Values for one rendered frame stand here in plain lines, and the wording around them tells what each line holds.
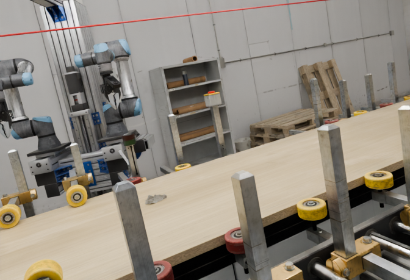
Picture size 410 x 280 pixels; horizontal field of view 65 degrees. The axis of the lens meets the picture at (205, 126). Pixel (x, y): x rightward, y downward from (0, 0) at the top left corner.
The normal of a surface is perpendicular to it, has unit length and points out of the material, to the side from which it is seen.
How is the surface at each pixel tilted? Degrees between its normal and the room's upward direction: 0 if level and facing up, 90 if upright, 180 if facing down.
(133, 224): 90
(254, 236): 90
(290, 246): 90
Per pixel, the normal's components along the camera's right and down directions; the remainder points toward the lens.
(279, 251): 0.41, 0.06
